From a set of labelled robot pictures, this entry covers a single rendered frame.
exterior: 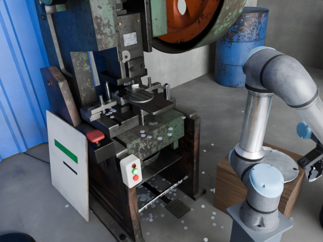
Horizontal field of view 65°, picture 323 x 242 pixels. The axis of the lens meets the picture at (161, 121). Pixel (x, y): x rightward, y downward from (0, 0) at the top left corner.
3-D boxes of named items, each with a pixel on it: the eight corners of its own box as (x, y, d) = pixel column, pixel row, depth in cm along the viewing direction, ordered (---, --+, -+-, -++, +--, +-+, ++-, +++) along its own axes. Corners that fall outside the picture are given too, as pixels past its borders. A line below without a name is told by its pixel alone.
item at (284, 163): (296, 153, 150) (296, 152, 150) (301, 188, 127) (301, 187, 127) (244, 146, 159) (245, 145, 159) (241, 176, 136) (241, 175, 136)
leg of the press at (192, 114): (205, 192, 175) (212, 66, 129) (194, 201, 169) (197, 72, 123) (128, 139, 236) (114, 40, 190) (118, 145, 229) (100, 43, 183)
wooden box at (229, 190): (297, 200, 165) (311, 158, 147) (276, 242, 141) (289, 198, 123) (240, 174, 188) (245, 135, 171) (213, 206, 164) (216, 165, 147)
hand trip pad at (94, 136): (108, 149, 109) (105, 134, 105) (95, 155, 106) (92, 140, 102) (100, 142, 114) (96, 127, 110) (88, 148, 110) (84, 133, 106)
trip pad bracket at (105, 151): (119, 173, 120) (114, 139, 110) (102, 184, 114) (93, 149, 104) (113, 167, 124) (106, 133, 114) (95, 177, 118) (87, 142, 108)
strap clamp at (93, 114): (118, 110, 135) (116, 92, 130) (90, 121, 126) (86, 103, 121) (112, 106, 139) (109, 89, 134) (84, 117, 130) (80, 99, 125)
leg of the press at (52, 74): (145, 242, 145) (127, 101, 99) (129, 256, 139) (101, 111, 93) (74, 167, 206) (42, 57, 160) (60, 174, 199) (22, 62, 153)
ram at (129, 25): (151, 72, 128) (146, 9, 113) (127, 81, 120) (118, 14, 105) (130, 66, 140) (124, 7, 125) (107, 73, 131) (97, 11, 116)
